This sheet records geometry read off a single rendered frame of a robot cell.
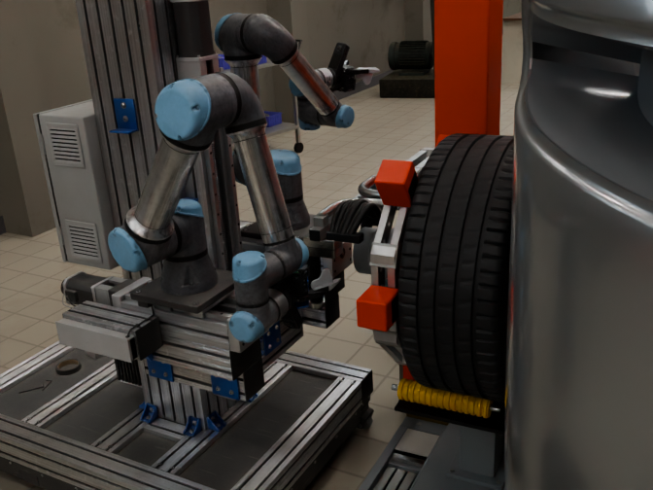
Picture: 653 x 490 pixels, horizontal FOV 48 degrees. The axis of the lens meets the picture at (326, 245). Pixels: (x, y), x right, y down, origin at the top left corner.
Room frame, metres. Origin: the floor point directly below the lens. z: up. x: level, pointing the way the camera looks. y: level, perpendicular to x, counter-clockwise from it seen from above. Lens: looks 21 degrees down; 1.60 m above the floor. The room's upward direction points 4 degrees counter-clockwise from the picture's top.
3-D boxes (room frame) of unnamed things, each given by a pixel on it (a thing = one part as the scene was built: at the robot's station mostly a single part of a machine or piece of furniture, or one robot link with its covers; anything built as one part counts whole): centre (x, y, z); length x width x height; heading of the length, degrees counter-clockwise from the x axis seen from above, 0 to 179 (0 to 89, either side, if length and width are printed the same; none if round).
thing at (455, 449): (1.72, -0.40, 0.32); 0.40 x 0.30 x 0.28; 152
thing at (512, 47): (10.09, -3.20, 0.40); 2.33 x 0.75 x 0.80; 151
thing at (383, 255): (1.80, -0.25, 0.85); 0.54 x 0.07 x 0.54; 152
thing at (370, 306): (1.52, -0.11, 0.85); 0.09 x 0.08 x 0.07; 152
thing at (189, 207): (1.79, 0.37, 0.98); 0.13 x 0.12 x 0.14; 145
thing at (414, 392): (1.65, -0.28, 0.51); 0.29 x 0.06 x 0.06; 62
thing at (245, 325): (1.50, 0.17, 0.85); 0.11 x 0.08 x 0.09; 152
